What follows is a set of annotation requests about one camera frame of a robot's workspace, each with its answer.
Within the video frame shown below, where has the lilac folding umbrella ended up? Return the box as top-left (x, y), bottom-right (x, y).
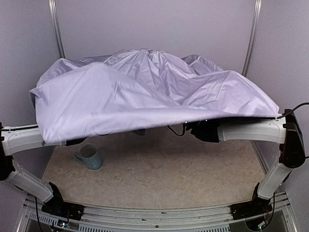
top-left (29, 49), bottom-right (279, 143)

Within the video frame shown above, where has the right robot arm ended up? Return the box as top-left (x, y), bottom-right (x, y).
top-left (184, 109), bottom-right (307, 220)

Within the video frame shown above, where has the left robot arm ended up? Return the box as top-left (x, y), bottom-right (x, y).
top-left (0, 124), bottom-right (84, 221)

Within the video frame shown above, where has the light blue mug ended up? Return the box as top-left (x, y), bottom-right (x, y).
top-left (74, 144), bottom-right (102, 171)

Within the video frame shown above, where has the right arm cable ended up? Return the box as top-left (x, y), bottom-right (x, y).
top-left (276, 102), bottom-right (309, 119)

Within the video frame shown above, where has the left aluminium corner post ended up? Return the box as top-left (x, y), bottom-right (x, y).
top-left (48, 0), bottom-right (65, 58)

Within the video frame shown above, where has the aluminium corner post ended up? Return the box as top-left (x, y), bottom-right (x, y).
top-left (242, 0), bottom-right (262, 76)
top-left (48, 0), bottom-right (65, 58)

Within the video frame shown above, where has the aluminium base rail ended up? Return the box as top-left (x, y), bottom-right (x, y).
top-left (16, 192), bottom-right (298, 232)

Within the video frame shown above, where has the right aluminium corner post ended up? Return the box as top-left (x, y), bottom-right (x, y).
top-left (242, 0), bottom-right (262, 76)

